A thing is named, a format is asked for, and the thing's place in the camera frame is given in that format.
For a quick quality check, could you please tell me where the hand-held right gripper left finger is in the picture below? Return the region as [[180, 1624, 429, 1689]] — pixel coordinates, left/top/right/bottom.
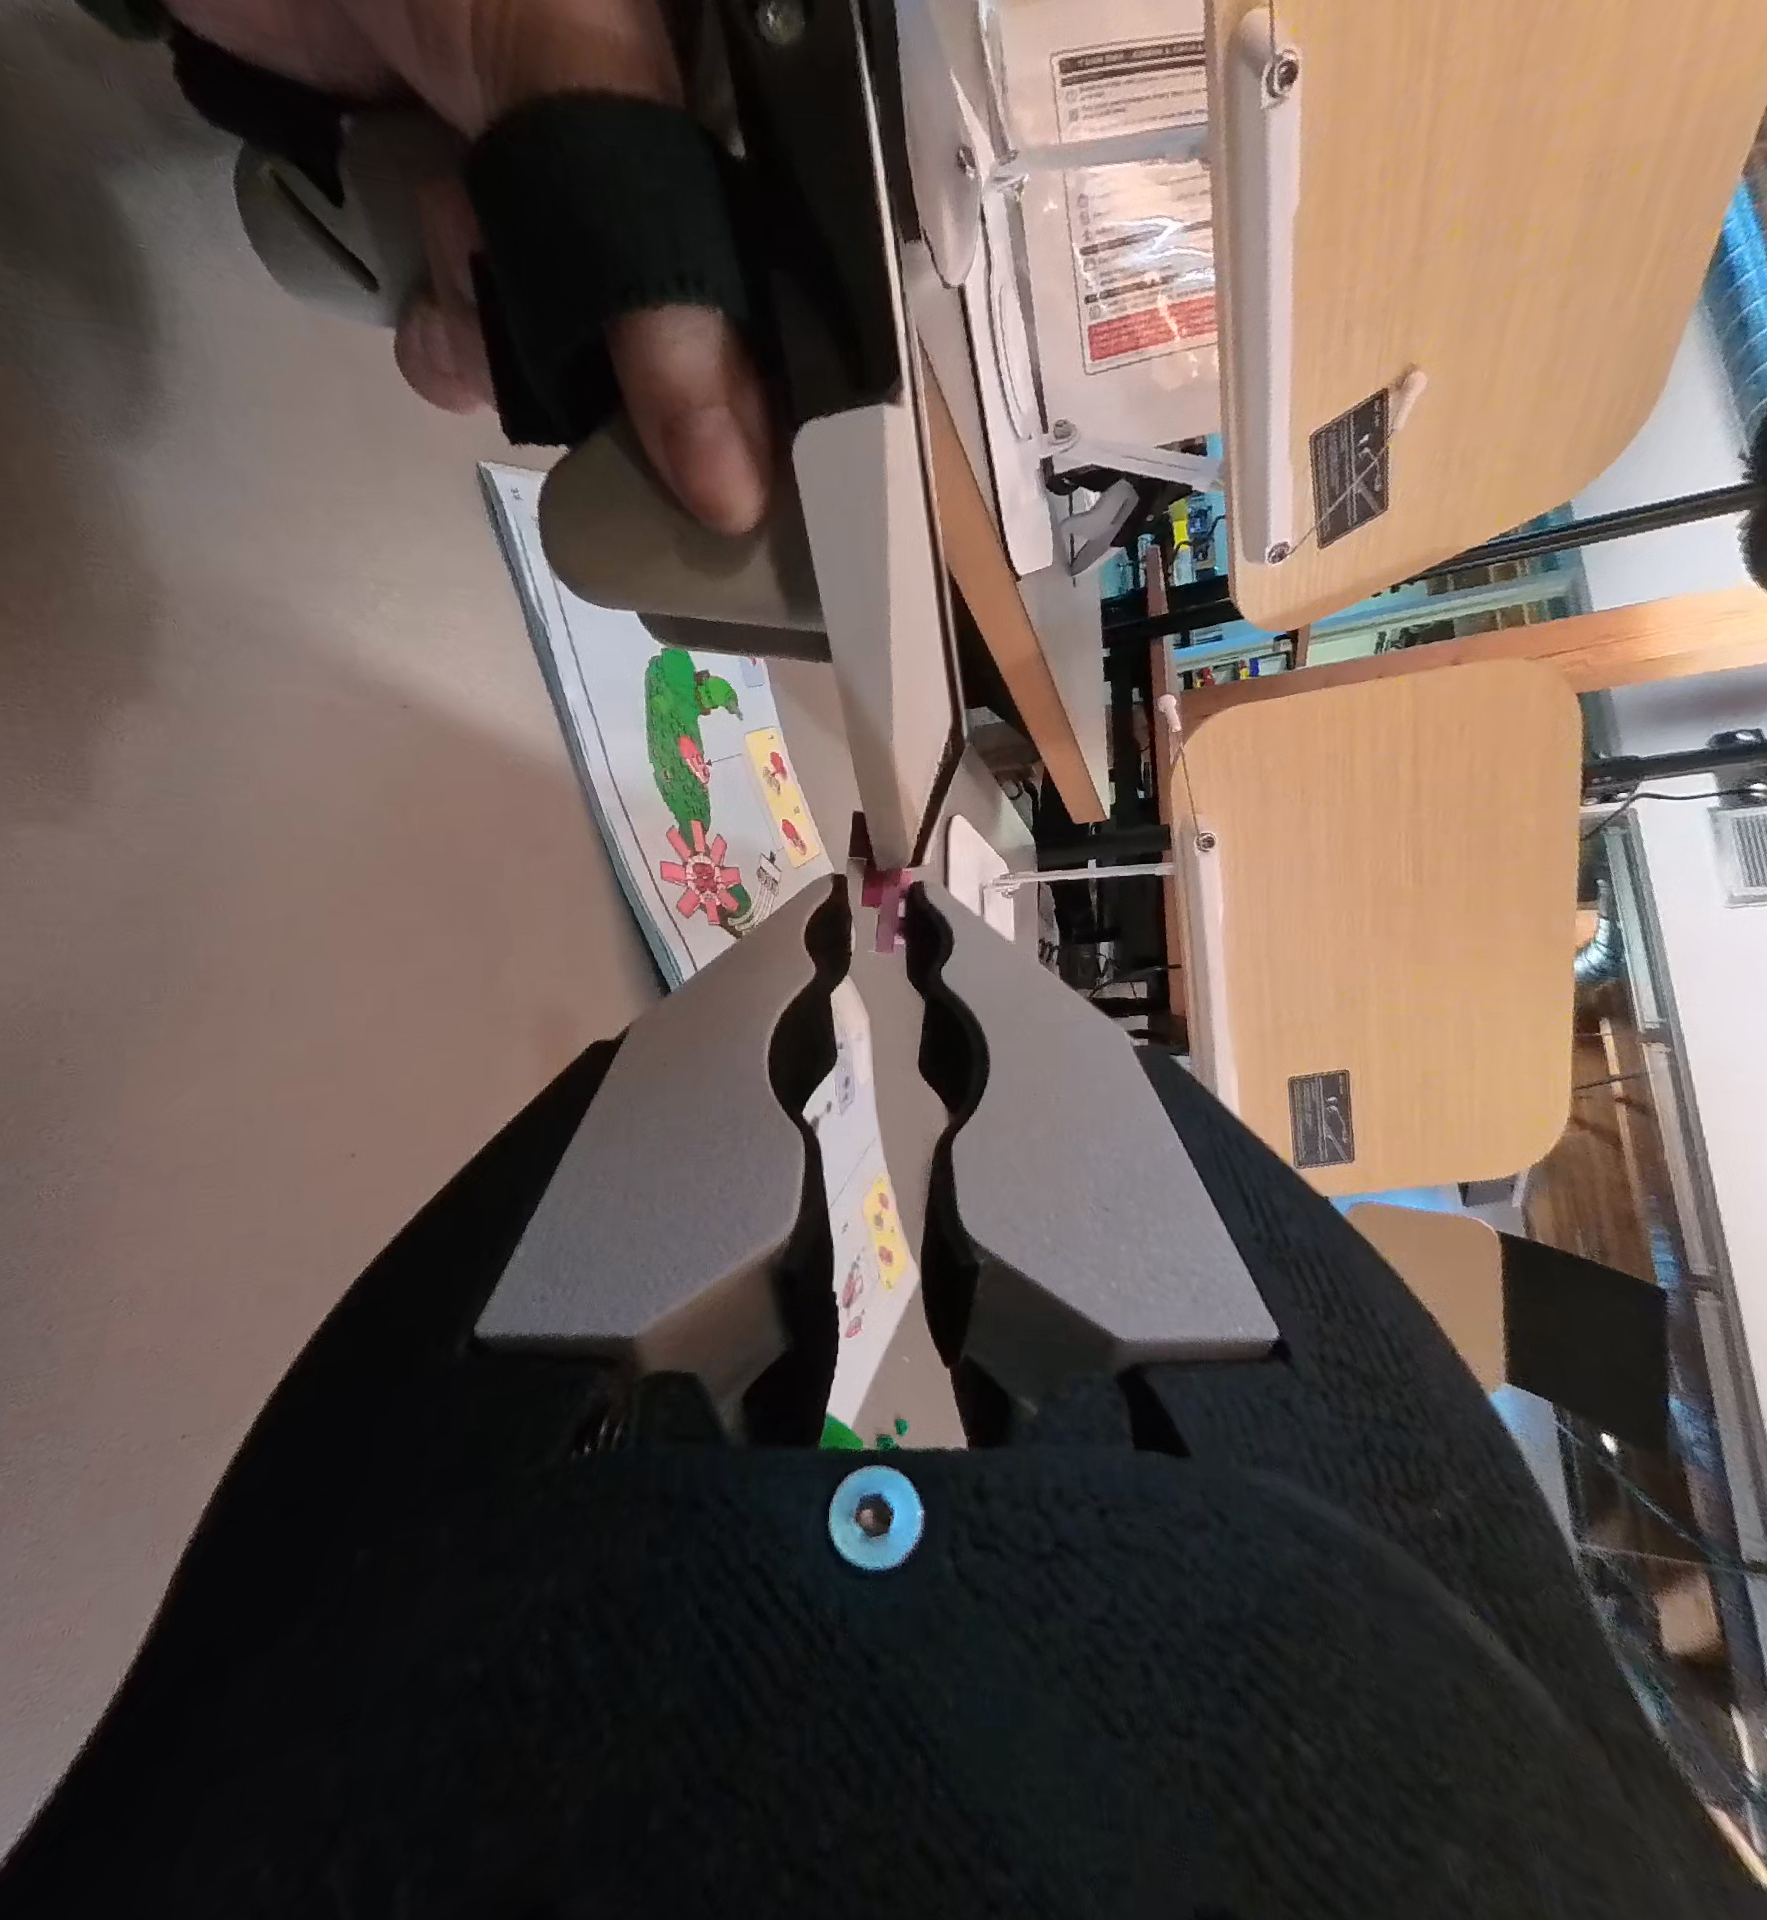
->
[[475, 874, 856, 1450]]

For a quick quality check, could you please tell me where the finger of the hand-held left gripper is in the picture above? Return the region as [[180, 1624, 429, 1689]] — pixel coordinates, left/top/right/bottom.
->
[[794, 396, 969, 876]]

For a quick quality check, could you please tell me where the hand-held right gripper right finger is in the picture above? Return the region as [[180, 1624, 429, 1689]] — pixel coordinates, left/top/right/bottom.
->
[[905, 886, 1282, 1452]]

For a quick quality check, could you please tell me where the lego instruction booklet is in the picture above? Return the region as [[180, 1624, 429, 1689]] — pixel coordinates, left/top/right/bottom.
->
[[478, 456, 927, 1445]]

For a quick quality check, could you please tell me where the person's left hand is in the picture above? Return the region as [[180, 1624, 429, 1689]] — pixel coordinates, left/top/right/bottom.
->
[[162, 0, 774, 536]]

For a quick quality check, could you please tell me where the wood edged desk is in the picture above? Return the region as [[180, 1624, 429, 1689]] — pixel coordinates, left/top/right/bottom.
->
[[915, 357, 1113, 825]]

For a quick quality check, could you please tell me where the clear plastic bag printed label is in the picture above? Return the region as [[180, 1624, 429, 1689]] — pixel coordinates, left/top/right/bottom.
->
[[1049, 42, 1217, 148], [1063, 157, 1224, 376]]

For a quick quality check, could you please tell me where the wooden top book stand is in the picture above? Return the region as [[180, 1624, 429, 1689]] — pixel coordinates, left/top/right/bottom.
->
[[946, 657, 1585, 1199]]

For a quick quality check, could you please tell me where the black panel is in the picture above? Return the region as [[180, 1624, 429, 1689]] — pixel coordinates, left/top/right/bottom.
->
[[1498, 1229, 1674, 1453]]

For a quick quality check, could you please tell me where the upper wooden chair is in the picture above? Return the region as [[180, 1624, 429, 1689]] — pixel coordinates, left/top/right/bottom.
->
[[905, 0, 1767, 634]]

